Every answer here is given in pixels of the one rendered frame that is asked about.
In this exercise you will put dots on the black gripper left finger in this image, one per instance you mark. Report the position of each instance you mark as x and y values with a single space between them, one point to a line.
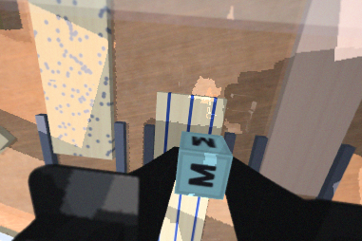
138 199

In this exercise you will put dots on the teal cube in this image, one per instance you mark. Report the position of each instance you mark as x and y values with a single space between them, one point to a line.
204 164

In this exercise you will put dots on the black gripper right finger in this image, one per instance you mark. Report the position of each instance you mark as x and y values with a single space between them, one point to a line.
262 210

